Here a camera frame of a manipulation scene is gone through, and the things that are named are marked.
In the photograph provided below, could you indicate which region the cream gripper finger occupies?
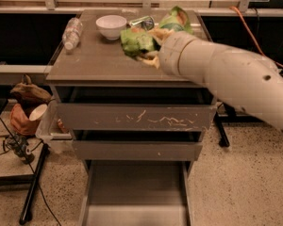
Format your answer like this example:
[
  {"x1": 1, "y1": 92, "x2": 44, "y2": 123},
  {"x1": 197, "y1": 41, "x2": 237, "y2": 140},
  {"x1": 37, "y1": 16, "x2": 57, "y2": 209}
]
[
  {"x1": 148, "y1": 27, "x2": 174, "y2": 45},
  {"x1": 137, "y1": 56, "x2": 160, "y2": 69}
]

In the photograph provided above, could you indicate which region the green rice chip bag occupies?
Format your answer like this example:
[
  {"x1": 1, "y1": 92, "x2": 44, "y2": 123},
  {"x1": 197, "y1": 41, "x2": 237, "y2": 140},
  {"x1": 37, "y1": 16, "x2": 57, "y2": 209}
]
[{"x1": 121, "y1": 7, "x2": 193, "y2": 57}]

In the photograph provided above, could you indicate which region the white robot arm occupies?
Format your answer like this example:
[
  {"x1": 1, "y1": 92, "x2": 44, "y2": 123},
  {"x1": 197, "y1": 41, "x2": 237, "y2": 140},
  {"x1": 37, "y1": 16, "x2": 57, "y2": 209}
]
[{"x1": 148, "y1": 28, "x2": 283, "y2": 133}]

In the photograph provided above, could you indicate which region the grey drawer cabinet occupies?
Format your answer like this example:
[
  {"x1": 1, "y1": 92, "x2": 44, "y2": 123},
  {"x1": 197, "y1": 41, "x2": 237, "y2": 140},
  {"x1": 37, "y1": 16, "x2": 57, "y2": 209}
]
[{"x1": 44, "y1": 8, "x2": 229, "y2": 226}]

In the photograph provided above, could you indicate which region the top grey drawer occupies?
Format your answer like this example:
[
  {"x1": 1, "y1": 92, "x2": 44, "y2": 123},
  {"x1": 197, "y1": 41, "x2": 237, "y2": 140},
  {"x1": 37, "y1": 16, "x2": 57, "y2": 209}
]
[{"x1": 58, "y1": 104, "x2": 216, "y2": 132}]

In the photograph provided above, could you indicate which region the middle grey drawer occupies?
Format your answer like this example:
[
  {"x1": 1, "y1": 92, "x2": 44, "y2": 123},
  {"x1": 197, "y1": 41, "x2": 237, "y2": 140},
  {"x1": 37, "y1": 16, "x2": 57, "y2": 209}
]
[{"x1": 73, "y1": 140, "x2": 202, "y2": 161}]

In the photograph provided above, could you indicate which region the bottom open grey drawer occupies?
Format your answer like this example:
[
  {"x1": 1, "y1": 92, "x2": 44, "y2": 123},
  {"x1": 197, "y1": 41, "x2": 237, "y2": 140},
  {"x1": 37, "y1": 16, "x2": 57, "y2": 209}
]
[{"x1": 78, "y1": 161, "x2": 193, "y2": 226}]

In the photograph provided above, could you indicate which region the green soda can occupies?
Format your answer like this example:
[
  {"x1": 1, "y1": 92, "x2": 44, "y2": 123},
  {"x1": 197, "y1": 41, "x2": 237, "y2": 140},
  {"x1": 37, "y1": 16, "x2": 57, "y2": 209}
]
[{"x1": 129, "y1": 16, "x2": 155, "y2": 31}]

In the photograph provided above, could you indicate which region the white ceramic bowl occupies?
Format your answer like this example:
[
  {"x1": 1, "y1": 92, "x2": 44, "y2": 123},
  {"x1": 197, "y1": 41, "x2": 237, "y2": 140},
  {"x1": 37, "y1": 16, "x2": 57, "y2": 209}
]
[{"x1": 96, "y1": 15, "x2": 127, "y2": 40}]

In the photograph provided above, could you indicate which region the clear plastic water bottle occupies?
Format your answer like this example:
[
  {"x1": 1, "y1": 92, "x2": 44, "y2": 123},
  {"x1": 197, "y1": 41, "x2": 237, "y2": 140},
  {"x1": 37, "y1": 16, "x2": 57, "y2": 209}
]
[{"x1": 62, "y1": 18, "x2": 83, "y2": 51}]

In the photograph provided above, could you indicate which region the clear plastic bin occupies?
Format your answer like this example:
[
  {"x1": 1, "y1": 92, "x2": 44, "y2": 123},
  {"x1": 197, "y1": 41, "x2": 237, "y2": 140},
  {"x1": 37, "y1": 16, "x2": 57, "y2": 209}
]
[{"x1": 36, "y1": 101, "x2": 73, "y2": 153}]

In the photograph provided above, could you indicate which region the white paper cup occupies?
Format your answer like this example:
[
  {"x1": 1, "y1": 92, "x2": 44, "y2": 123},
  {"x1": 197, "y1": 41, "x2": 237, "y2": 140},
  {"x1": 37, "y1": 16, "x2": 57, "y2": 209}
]
[{"x1": 29, "y1": 104, "x2": 47, "y2": 121}]

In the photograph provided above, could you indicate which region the orange cloth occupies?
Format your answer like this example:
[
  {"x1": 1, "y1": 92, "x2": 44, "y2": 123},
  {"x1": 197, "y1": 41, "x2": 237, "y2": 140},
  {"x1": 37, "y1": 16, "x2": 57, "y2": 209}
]
[{"x1": 9, "y1": 104, "x2": 40, "y2": 136}]

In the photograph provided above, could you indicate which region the small metal clamp device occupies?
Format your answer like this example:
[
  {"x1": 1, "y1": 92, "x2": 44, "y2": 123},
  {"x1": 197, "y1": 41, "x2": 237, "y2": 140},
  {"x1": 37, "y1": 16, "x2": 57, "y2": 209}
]
[{"x1": 5, "y1": 134, "x2": 34, "y2": 164}]

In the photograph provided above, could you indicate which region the black table leg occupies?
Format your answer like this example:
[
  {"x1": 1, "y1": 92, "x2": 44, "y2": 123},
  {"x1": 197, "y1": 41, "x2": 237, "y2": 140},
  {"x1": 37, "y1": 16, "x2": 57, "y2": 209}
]
[{"x1": 19, "y1": 144, "x2": 49, "y2": 225}]

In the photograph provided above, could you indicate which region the black stand frame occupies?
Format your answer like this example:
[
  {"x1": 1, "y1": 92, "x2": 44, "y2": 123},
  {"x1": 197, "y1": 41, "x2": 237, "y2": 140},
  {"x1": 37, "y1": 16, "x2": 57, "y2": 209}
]
[{"x1": 214, "y1": 103, "x2": 260, "y2": 147}]

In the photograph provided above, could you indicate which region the orange cable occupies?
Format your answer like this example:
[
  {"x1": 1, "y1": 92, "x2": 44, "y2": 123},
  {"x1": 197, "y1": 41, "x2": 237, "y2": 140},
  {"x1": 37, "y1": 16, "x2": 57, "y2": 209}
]
[{"x1": 229, "y1": 5, "x2": 283, "y2": 69}]

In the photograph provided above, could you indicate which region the black floor cable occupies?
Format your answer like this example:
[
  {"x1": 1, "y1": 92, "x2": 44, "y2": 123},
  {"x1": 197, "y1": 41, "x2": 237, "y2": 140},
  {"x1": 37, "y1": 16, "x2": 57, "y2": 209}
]
[{"x1": 0, "y1": 110, "x2": 63, "y2": 226}]

